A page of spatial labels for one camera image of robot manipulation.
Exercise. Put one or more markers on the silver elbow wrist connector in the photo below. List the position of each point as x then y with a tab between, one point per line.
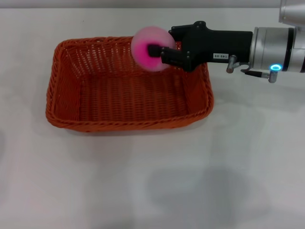
232	63

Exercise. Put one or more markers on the pink fuzzy ball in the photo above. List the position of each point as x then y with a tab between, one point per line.
143	40

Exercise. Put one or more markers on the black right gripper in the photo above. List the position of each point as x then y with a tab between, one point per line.
214	45

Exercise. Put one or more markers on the orange woven plastic basket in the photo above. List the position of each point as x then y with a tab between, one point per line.
131	100

